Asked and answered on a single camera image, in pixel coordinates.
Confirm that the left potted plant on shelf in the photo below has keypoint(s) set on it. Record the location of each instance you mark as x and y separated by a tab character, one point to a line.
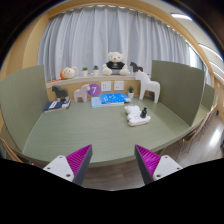
85	71

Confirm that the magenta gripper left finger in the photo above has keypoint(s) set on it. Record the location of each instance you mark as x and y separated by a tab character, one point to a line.
72	167

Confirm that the black charger plug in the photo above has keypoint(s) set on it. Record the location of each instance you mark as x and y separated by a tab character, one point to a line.
143	113

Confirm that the wooden chair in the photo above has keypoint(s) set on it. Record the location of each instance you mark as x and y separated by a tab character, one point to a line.
190	136

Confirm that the white teddy bear black shirt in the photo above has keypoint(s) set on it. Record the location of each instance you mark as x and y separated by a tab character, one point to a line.
115	65

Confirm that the light blue book underneath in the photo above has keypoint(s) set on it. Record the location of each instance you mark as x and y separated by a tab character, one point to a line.
96	103

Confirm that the small potted plant on desk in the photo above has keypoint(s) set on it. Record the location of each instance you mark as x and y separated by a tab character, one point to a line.
131	92

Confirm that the potted plant on shelf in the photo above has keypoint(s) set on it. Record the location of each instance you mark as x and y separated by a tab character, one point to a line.
85	71
96	70

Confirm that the right green desk divider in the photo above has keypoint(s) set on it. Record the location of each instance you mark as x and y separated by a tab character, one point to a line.
181	88

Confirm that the right potted plant on shelf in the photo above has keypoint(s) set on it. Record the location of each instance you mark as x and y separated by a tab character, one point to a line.
96	70

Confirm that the green desk divider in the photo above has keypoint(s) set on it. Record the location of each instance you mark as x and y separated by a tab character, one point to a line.
23	96
181	88

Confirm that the large white wooden horse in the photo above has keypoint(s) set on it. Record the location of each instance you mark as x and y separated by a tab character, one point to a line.
146	84

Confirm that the right white wall socket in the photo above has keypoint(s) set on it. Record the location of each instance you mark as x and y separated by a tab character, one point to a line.
118	85

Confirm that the purple round number sign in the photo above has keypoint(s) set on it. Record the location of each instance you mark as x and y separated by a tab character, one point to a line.
95	90

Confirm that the white wall socket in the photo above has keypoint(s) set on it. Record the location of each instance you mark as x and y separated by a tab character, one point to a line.
105	86
118	85

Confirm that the left green desk divider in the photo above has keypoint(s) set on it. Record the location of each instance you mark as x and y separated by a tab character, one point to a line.
23	96

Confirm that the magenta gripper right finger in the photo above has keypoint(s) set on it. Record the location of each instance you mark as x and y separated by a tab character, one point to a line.
152	166

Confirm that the grey curtain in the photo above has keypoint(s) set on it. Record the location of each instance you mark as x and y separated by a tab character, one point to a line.
85	36

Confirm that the orange white plush toy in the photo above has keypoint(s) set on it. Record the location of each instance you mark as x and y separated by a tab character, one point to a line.
68	73

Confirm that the left white wall socket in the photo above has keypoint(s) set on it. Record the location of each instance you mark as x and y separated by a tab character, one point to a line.
105	86

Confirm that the dark grey wooden horse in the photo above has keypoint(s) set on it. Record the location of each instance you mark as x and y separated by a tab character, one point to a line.
60	92

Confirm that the white power strip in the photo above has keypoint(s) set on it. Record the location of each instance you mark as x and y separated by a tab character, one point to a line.
137	120

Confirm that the small black horse figurine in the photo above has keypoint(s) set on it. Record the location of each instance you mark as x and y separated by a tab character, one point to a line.
136	68

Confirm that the dark navy book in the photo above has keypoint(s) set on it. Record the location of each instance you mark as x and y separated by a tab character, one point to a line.
55	105

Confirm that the pink wooden horse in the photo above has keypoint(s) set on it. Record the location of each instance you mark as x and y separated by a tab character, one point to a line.
81	93

